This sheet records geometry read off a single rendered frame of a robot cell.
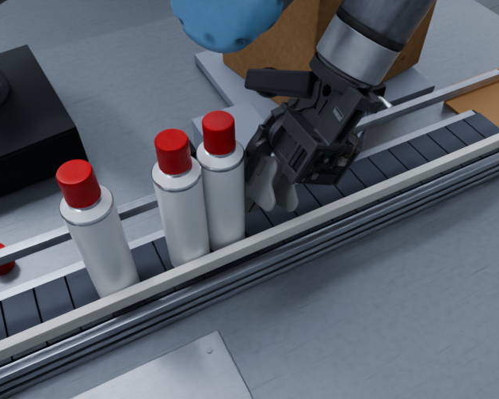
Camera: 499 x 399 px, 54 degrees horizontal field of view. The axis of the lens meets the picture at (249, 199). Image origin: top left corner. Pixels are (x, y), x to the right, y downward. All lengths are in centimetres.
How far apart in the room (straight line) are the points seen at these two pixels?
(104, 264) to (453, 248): 48
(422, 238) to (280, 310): 24
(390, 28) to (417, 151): 35
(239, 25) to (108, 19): 86
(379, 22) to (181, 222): 28
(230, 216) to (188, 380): 18
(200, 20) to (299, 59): 42
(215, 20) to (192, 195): 19
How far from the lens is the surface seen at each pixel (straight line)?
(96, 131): 91
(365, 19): 48
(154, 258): 64
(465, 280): 73
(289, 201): 59
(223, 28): 38
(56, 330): 59
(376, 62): 49
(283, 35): 81
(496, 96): 104
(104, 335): 61
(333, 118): 50
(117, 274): 56
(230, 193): 54
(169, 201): 51
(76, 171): 47
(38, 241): 59
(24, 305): 65
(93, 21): 122
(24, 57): 99
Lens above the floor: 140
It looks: 49 degrees down
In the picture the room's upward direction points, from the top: straight up
